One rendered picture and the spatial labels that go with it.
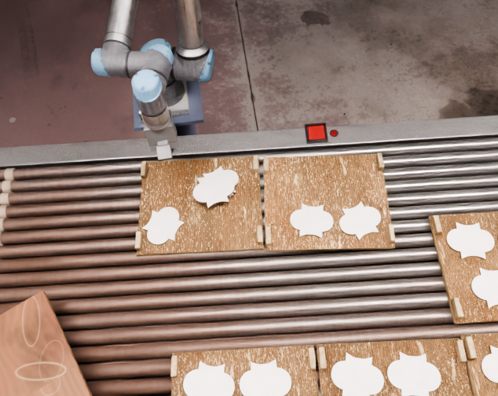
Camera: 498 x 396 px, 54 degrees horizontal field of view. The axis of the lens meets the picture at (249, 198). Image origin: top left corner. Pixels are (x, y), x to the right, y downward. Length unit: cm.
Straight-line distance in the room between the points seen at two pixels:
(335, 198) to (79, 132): 190
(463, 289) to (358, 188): 45
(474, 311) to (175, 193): 100
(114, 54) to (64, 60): 214
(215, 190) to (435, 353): 83
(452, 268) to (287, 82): 187
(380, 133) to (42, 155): 123
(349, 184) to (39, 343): 107
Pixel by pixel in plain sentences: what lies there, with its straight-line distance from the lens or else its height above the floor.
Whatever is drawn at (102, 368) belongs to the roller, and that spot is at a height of 92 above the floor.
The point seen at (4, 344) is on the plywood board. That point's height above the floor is 104.
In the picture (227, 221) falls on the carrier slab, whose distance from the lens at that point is 162.
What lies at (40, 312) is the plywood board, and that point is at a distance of 155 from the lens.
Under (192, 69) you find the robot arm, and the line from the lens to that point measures 179.
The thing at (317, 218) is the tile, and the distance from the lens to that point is 162.
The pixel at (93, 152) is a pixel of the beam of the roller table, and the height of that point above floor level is 91.
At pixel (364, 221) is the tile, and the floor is 95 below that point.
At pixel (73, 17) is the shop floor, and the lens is 385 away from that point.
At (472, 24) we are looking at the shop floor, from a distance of 375.
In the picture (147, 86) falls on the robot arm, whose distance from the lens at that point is 132.
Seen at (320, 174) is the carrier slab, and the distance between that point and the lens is 171.
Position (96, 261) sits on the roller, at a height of 92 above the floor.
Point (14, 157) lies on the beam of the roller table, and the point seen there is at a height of 91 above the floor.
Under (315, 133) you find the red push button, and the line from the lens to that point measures 180.
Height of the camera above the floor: 240
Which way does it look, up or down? 62 degrees down
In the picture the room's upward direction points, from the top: 5 degrees counter-clockwise
